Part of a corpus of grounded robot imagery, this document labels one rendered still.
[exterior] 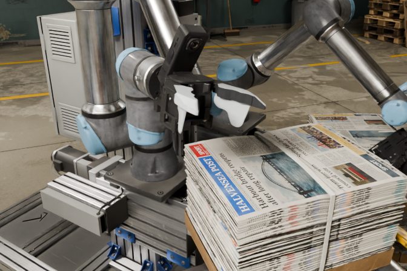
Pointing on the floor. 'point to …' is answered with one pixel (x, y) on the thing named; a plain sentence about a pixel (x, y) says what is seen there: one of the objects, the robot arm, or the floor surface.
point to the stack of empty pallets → (389, 23)
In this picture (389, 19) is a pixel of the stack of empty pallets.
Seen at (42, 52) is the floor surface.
